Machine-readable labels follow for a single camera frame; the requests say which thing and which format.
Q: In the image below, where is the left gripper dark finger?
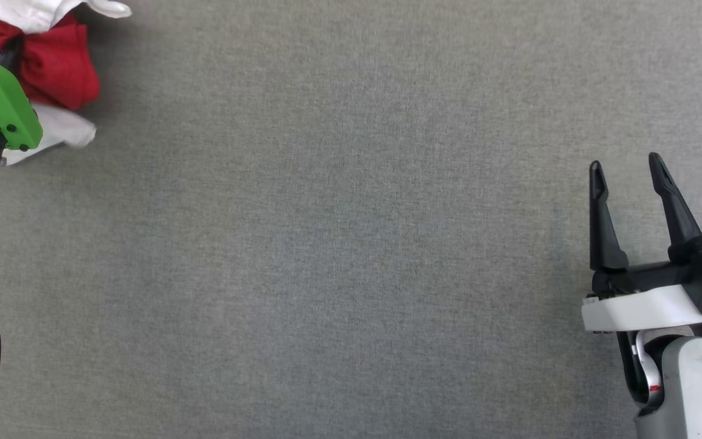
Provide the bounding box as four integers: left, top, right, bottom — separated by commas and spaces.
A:
0, 34, 25, 77

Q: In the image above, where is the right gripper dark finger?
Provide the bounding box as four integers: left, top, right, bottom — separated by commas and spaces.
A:
589, 160, 629, 273
648, 152, 702, 264

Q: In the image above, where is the grey fabric sofa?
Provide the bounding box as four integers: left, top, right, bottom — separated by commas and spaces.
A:
0, 0, 702, 439

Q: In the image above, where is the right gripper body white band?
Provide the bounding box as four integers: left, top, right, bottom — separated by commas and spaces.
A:
581, 261, 702, 334

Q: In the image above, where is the red white jersey shirt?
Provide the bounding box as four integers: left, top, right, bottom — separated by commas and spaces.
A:
0, 0, 132, 166

